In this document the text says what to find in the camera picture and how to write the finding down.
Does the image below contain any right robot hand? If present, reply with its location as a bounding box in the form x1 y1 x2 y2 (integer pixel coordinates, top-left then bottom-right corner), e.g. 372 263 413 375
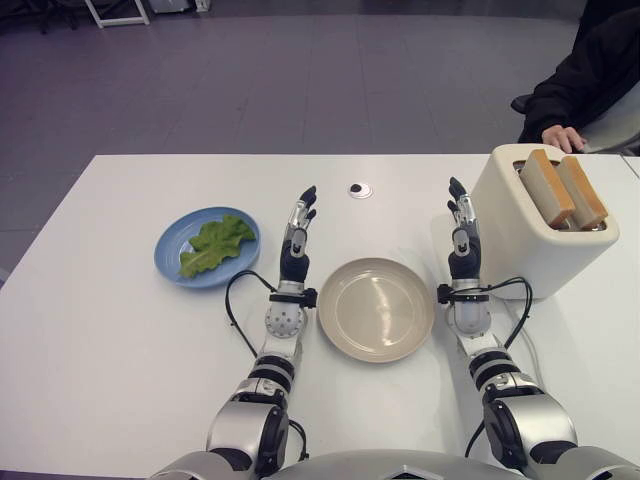
445 176 484 293

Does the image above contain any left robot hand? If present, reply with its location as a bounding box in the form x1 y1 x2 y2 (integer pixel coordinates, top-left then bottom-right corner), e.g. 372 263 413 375
277 185 320 293

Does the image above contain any cream toaster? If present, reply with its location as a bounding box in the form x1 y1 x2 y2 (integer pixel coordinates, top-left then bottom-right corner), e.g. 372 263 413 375
470 143 621 302

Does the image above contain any green lettuce leaf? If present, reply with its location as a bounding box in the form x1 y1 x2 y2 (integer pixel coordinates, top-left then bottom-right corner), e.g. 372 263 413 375
178 213 258 278

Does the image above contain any beige plate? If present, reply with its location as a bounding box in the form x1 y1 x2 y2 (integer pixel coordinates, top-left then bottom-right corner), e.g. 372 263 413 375
316 256 436 364

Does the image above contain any bread slice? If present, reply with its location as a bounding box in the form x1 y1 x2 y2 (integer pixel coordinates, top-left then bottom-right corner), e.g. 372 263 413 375
554 155 610 232
519 148 577 231

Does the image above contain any blue plate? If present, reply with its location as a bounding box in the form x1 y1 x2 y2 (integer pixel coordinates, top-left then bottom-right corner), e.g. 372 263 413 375
153 206 262 290

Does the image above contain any robot body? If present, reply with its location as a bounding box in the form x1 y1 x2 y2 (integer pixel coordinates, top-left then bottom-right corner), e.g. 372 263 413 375
264 448 524 480

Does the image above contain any person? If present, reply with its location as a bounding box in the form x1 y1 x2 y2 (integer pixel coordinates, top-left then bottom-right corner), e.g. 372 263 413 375
516 0 640 154

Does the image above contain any black cable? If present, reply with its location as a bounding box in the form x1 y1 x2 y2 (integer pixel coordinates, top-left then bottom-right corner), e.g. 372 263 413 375
482 276 534 351
224 269 281 359

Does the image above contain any white metal frame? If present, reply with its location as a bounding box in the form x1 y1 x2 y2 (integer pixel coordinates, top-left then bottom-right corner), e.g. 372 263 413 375
83 0 152 29

